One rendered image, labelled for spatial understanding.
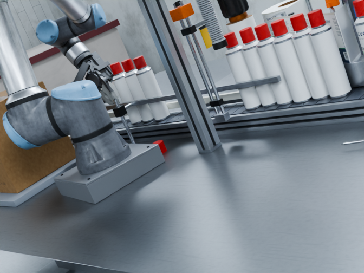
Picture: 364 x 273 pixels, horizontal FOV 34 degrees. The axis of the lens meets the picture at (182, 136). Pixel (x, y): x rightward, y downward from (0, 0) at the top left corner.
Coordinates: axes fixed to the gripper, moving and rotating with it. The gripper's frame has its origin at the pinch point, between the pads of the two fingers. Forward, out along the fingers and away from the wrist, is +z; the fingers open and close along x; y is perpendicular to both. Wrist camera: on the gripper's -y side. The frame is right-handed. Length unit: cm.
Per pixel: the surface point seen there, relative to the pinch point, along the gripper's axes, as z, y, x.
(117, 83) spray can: -2.3, -2.2, -11.2
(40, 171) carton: 3.2, -31.7, 9.7
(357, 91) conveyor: 50, 1, -72
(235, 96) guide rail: 28.4, 3.4, -40.3
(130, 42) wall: -206, 408, 433
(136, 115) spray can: 8.8, -1.3, -6.5
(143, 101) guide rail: 9.1, -4.1, -17.2
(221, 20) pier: -99, 354, 243
